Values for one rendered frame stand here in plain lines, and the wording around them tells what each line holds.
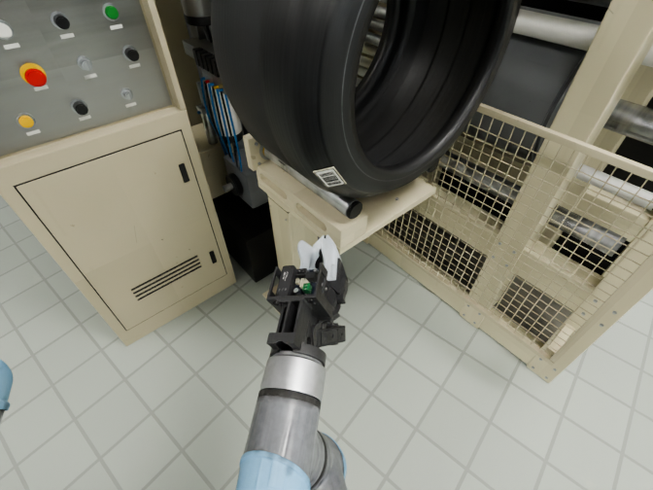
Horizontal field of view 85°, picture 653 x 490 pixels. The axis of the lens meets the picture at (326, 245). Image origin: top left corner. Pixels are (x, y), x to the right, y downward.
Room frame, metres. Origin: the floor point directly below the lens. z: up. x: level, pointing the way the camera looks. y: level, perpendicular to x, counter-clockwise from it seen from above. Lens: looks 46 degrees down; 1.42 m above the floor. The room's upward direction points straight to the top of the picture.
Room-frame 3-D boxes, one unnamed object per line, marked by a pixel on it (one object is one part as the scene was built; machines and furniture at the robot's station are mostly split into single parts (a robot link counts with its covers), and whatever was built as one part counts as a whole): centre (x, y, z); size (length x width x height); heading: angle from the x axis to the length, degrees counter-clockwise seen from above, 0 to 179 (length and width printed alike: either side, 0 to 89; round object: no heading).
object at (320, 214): (0.74, 0.05, 0.83); 0.36 x 0.09 x 0.06; 40
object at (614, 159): (0.87, -0.46, 0.65); 0.90 x 0.02 x 0.70; 40
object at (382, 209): (0.83, -0.06, 0.80); 0.37 x 0.36 x 0.02; 130
